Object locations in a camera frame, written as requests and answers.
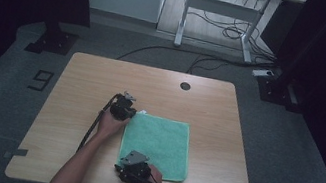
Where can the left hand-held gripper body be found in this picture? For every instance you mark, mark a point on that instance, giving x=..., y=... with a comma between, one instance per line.
x=121, y=107

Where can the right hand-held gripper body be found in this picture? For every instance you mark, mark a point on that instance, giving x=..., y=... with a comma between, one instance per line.
x=136, y=171

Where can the green towel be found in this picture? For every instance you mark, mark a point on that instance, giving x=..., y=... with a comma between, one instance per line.
x=158, y=145

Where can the person's left hand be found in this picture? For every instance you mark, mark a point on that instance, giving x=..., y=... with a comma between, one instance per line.
x=110, y=126

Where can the black table grommet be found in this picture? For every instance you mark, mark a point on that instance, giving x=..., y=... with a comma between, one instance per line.
x=185, y=86

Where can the black stand base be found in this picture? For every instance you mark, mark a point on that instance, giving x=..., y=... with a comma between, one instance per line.
x=277, y=91
x=53, y=41

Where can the grey tape strip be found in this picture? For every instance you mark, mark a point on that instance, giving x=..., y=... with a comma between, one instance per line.
x=16, y=152

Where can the white power strip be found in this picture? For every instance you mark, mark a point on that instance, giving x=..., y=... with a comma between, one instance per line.
x=262, y=73

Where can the white desk frame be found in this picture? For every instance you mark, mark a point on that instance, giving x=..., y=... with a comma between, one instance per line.
x=223, y=8

